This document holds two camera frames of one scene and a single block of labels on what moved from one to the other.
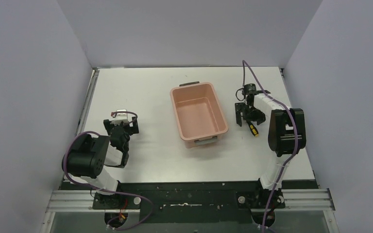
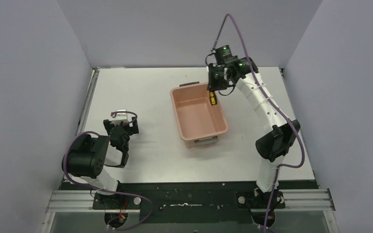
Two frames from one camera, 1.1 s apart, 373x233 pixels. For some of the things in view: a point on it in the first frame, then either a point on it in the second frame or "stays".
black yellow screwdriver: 253,129 → 213,98
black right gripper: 259,117 → 214,85
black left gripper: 121,127 stays
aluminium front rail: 294,201 stays
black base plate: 191,202 stays
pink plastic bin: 197,112 stays
